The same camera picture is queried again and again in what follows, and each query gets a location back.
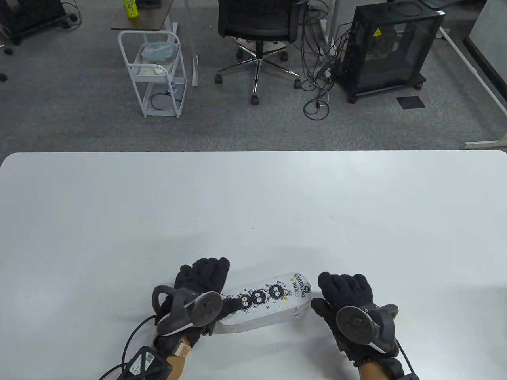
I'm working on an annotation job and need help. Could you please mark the clear plastic bag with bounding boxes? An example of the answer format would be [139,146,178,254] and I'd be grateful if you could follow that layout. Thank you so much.
[139,42,179,63]

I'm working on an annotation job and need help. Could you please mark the person's right forearm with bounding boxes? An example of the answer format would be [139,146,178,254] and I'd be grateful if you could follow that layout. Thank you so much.
[358,362,393,380]

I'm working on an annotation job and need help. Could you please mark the person's right hand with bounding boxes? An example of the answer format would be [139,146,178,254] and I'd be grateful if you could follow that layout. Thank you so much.
[311,271,404,374]

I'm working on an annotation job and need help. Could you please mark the white desk leg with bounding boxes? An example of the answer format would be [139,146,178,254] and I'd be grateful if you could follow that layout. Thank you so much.
[325,0,342,48]

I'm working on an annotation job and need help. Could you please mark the black office chair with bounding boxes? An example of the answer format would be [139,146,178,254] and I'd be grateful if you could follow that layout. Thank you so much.
[215,0,303,105]

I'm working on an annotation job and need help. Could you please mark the black enclosure cabinet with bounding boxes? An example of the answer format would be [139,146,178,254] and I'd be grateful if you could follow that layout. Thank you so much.
[337,2,446,104]

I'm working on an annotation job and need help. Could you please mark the grey left hand controller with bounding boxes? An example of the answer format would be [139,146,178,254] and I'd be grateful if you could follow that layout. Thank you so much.
[152,285,223,337]

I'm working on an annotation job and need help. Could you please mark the white desk frame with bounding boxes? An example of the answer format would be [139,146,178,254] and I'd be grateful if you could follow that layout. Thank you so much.
[436,24,507,150]

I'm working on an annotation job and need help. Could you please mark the tangled black floor cables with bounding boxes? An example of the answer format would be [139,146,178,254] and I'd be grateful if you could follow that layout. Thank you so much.
[299,0,359,120]

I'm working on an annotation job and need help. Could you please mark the grey right hand controller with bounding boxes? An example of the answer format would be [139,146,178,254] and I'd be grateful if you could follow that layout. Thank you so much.
[336,303,400,355]

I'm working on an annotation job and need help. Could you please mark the white cartoon zippered pencil case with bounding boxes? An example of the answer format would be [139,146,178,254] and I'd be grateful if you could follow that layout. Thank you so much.
[212,271,313,336]

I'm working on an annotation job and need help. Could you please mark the person's left hand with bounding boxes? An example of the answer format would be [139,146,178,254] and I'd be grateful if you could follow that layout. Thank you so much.
[152,257,244,357]

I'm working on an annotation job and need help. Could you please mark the black equipment rack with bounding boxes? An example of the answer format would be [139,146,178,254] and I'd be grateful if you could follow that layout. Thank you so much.
[0,0,68,45]

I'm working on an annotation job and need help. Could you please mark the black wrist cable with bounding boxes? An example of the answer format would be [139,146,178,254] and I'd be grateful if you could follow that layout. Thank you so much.
[99,315,159,380]
[396,340,414,374]

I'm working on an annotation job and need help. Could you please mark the black floor mat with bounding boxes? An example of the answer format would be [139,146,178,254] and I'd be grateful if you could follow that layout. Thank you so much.
[397,95,426,110]

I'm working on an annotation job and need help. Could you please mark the white partition panel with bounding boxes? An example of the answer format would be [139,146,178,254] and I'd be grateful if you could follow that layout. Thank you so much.
[465,0,507,76]

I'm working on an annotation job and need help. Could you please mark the grey hand controller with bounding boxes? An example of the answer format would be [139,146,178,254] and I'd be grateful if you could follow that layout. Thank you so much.
[152,285,223,337]
[336,303,400,355]

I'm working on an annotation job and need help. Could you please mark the thin black cable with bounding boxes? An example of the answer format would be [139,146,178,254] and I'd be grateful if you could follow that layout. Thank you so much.
[150,92,177,110]

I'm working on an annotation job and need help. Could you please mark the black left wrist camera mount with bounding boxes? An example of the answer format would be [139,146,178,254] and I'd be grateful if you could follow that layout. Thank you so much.
[123,346,173,380]

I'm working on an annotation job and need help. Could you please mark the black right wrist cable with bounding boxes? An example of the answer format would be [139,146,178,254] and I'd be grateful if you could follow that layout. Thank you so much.
[396,340,414,374]

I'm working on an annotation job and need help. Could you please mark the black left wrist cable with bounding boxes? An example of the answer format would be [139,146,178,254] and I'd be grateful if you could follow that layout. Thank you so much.
[99,315,159,380]

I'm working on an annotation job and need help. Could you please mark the white rolling cart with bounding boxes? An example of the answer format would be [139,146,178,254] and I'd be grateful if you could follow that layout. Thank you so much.
[118,30,188,118]

